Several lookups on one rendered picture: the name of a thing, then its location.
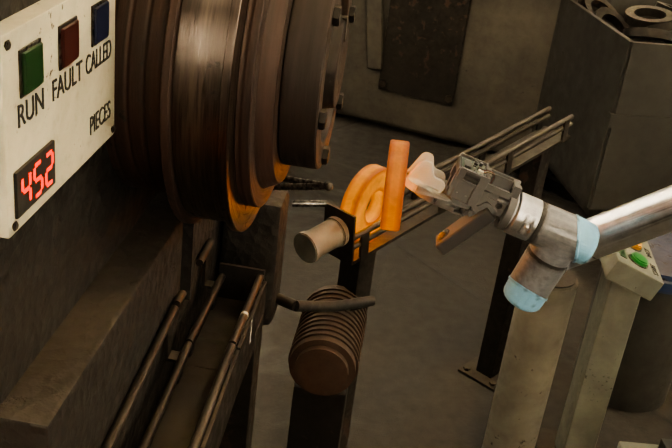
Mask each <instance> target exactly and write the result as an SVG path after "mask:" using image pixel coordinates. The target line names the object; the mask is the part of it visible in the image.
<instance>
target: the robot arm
mask: <svg viewBox="0 0 672 448"><path fill-rule="evenodd" d="M466 157H468V158H470V159H473V160H475V161H473V160H470V159H468V158H466ZM478 162H480V163H478ZM405 186H406V187H407V188H408V189H410V190H411V191H413V192H414V193H415V194H416V195H418V196H419V197H421V198H423V199H424V200H426V201H428V202H429V203H431V204H433V205H435V206H437V207H440V208H442V209H445V210H448V211H449V212H451V213H454V214H457V215H460V216H463V217H461V218H460V219H458V220H457V221H456V222H454V223H453V224H451V225H450V226H449V227H447V228H446V229H444V230H443V231H442V232H440V233H439V234H437V235H436V248H437V249H438V251H439V252H440V253H441V254H442V255H446V254H448V253H449V252H450V251H452V250H453V249H455V248H456V247H457V246H459V245H460V244H462V243H463V242H465V241H466V240H467V239H469V238H470V237H472V236H473V235H475V234H476V233H477V232H479V231H480V230H482V229H483V228H485V227H486V226H487V225H489V224H490V223H492V222H493V221H494V227H496V228H498V229H501V230H503V231H504V232H505V233H507V234H510V235H512V236H514V237H517V238H519V239H521V240H524V241H526V242H528V243H529V245H528V246H527V248H526V250H525V251H524V253H523V255H522V257H521V258H520V260H519V262H518V263H517V265H516V267H515V268H514V270H513V272H512V273H511V275H509V276H508V278H509V279H508V280H507V282H506V284H505V286H504V295H505V297H506V298H507V300H508V301H509V302H510V303H511V304H512V305H514V306H515V307H517V308H518V309H520V310H523V311H526V312H536V311H538V310H539V309H540V308H541V307H542V305H543V304H544V303H545V301H547V300H548V297H549V295H550V294H551V292H552V290H553V289H554V287H555V286H556V284H557V283H558V282H559V280H560V279H561V277H562V276H563V275H564V274H565V272H566V271H567V270H569V269H571V268H574V267H577V266H579V265H582V264H585V263H588V262H590V261H593V260H596V259H599V258H601V257H604V256H607V255H610V254H612V253H615V252H618V251H621V250H623V249H626V248H629V247H632V246H634V245H637V244H640V243H643V242H645V241H648V240H651V239H654V238H656V237H659V236H662V235H665V234H667V233H670V232H672V185H671V186H668V187H665V188H663V189H660V190H658V191H655V192H653V193H650V194H648V195H645V196H643V197H640V198H638V199H635V200H633V201H630V202H628V203H625V204H622V205H620V206H617V207H615V208H612V209H610V210H607V211H605V212H602V213H600V214H597V215H595V216H592V217H590V218H587V219H584V218H582V217H580V216H579V215H577V214H573V213H570V212H568V211H565V210H563V209H561V208H558V207H556V206H554V205H551V204H549V203H547V202H544V201H542V200H540V199H538V198H536V197H533V196H531V195H529V194H526V193H524V192H521V191H522V186H521V181H520V180H517V179H515V178H513V177H510V176H508V175H506V174H503V173H501V172H499V171H496V170H494V169H492V168H490V167H489V164H488V163H486V162H484V161H481V160H479V159H477V158H474V157H472V156H470V155H467V154H465V153H463V152H461V154H460V156H459V158H458V160H457V162H456V163H454V165H453V167H452V169H451V171H450V177H449V179H448V181H447V180H445V174H444V172H443V171H441V170H439V169H437V168H435V166H434V156H433V154H431V153H429V152H424V153H422V154H421V155H420V156H419V157H418V158H417V160H416V161H415V162H414V163H413V164H412V165H411V167H410V168H408V169H407V173H406V181H405Z"/></svg>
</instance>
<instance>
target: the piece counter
mask: <svg viewBox="0 0 672 448"><path fill-rule="evenodd" d="M50 154H52V164H53V163H54V152H52V149H51V150H50V151H49V152H48V153H47V154H46V157H48V156H49V155H50ZM40 163H41V159H40V160H39V161H38V162H37V163H36V164H35V168H34V169H33V177H34V181H35V183H37V182H38V181H39V180H40V179H41V189H43V177H41V175H40V176H39V177H38V178H36V167H37V166H38V165H39V164H40ZM52 164H51V165H50V166H49V167H48V168H47V172H48V171H50V170H51V169H52ZM52 183H53V179H51V180H50V181H49V182H47V173H46V174H45V185H47V187H49V186H50V185H51V184H52ZM31 184H32V181H31V172H30V173H29V186H28V187H27V188H26V189H25V190H24V179H22V180H21V187H22V192H23V191H24V194H25V193H26V192H27V191H28V190H29V193H30V200H31V199H32V187H31V188H30V185H31Z"/></svg>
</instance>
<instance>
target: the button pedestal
mask: <svg viewBox="0 0 672 448"><path fill-rule="evenodd" d="M641 244H642V248H641V250H637V249H634V248H633V247H629V248H626V249H623V250H625V253H626V256H627V259H626V258H624V257H622V256H620V253H619V251H618V252H615V253H612V254H610V255H607V256H604V257H601V258H600V261H601V265H602V268H603V269H602V273H601V277H600V280H599V284H598V287H597V291H596V295H595V298H594V302H593V305H592V309H591V313H590V316H589V320H588V324H587V327H586V331H585V334H584V338H583V342H582V345H581V349H580V352H579V356H578V360H577V363H576V367H575V371H574V374H573V378H572V381H571V385H570V389H569V392H568V396H567V399H566V403H565V407H564V410H563V414H562V418H561V421H560V425H559V428H558V431H557V430H551V429H546V428H540V430H539V434H538V438H537V441H536V447H537V448H600V443H599V438H598V436H599V433H600V430H601V426H602V423H603V420H604V416H605V413H606V410H607V406H608V403H609V400H610V396H611V393H612V390H613V386H614V383H615V380H616V377H617V373H618V370H619V367H620V363H621V360H622V357H623V353H624V350H625V347H626V343H627V340H628V337H629V333H630V330H631V327H632V324H633V320H634V317H635V314H636V310H637V307H638V304H639V300H640V297H643V298H645V299H647V300H649V301H651V300H652V298H653V297H654V296H655V295H656V293H657V292H658V291H659V290H660V288H661V287H662V286H663V284H664V283H663V280H662V278H661V275H660V273H659V270H658V267H657V265H656V262H655V260H654V257H653V255H652V252H651V249H650V247H649V244H648V242H647V241H645V242H643V243H641ZM632 252H637V253H639V254H641V255H643V256H644V257H645V258H646V259H647V260H648V263H649V264H648V266H647V267H643V266H640V265H639V264H637V263H636V262H634V261H633V260H632V258H631V257H630V255H631V254H632Z"/></svg>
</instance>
